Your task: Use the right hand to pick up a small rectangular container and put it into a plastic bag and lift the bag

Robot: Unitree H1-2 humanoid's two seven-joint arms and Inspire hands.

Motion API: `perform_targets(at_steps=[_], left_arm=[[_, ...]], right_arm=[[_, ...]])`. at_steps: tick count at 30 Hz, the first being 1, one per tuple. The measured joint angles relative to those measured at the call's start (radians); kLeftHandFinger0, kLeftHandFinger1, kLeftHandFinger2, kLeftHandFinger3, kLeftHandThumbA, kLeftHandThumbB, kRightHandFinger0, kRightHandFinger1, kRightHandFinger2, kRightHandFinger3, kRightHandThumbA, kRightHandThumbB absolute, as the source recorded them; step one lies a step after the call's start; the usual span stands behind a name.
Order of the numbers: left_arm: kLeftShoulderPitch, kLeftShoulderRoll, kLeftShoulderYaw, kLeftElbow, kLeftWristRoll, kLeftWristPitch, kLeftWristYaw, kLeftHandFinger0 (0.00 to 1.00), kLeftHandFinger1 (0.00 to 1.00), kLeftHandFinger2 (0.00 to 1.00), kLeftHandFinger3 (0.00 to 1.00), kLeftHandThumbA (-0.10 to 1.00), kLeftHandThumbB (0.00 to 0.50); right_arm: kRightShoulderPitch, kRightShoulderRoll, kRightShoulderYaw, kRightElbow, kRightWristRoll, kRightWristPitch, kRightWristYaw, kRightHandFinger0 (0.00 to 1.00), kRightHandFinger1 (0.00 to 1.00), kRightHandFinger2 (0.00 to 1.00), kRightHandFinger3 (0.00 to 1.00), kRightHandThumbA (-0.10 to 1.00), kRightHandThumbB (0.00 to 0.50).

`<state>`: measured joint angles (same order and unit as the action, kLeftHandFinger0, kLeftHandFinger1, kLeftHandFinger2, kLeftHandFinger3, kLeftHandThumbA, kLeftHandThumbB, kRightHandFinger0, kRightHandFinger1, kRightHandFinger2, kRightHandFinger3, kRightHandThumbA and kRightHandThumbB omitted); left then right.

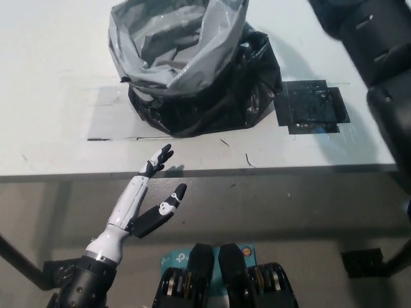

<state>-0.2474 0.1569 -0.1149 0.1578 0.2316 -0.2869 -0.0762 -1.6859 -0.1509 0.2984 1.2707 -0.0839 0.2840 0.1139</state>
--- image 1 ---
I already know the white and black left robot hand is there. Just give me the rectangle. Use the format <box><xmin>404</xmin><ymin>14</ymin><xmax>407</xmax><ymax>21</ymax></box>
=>
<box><xmin>83</xmin><ymin>144</ymin><xmax>188</xmax><ymax>266</ymax></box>

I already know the grey and black plastic bag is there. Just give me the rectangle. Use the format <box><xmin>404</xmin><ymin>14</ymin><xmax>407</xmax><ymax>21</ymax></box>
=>
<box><xmin>107</xmin><ymin>0</ymin><xmax>283</xmax><ymax>139</ymax></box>

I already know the black metal table leg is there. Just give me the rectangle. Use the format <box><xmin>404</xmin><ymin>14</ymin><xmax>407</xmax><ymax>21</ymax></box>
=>
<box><xmin>0</xmin><ymin>233</ymin><xmax>49</xmax><ymax>291</ymax></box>
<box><xmin>383</xmin><ymin>237</ymin><xmax>411</xmax><ymax>275</ymax></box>

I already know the black tape patch on table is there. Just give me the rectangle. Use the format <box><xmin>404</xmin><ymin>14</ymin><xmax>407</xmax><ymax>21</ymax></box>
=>
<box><xmin>274</xmin><ymin>80</ymin><xmax>351</xmax><ymax>135</ymax></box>

